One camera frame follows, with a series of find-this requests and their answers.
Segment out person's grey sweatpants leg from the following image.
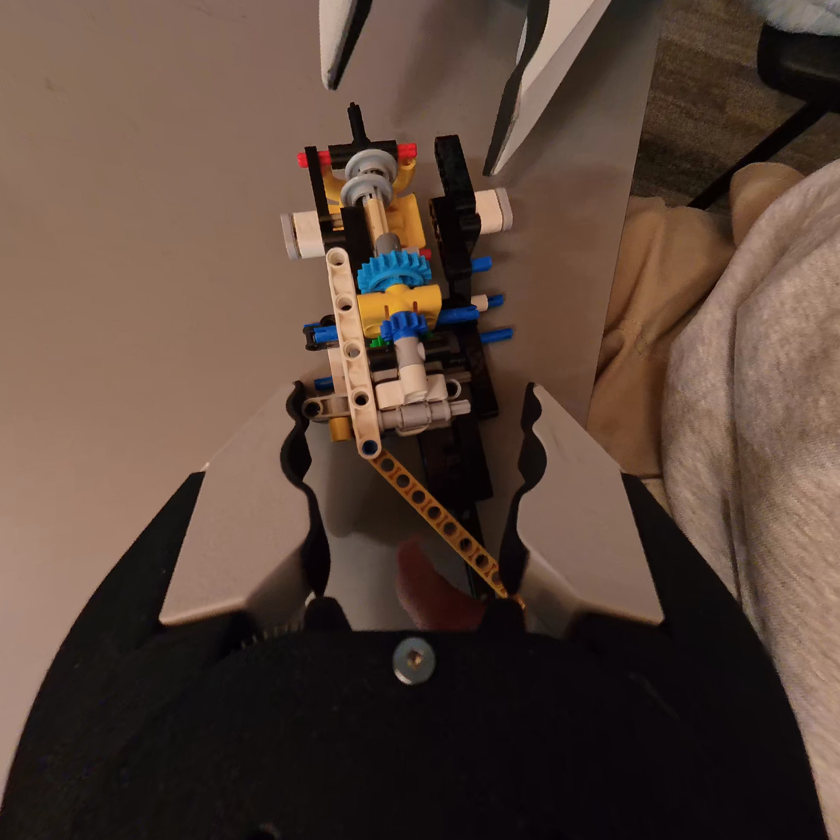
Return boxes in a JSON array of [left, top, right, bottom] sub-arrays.
[[659, 157, 840, 834]]

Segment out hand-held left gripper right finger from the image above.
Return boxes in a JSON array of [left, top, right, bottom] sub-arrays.
[[497, 382, 665, 641]]

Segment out person's right forearm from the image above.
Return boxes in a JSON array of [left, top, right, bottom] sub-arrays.
[[761, 0, 840, 32]]

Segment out beige cloth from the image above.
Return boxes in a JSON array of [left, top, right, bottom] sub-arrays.
[[591, 161, 805, 480]]

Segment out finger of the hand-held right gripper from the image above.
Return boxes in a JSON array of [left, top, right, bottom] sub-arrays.
[[319, 0, 374, 91], [483, 0, 614, 177]]

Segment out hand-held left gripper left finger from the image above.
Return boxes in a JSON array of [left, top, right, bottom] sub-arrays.
[[157, 379, 332, 626]]

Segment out black chair base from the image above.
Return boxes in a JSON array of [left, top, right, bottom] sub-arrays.
[[686, 23, 840, 210]]

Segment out person's left hand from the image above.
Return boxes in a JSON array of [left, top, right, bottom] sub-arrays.
[[397, 538, 490, 632]]

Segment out multicoloured lego vehicle chassis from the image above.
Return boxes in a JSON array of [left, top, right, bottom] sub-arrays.
[[280, 101, 526, 601]]

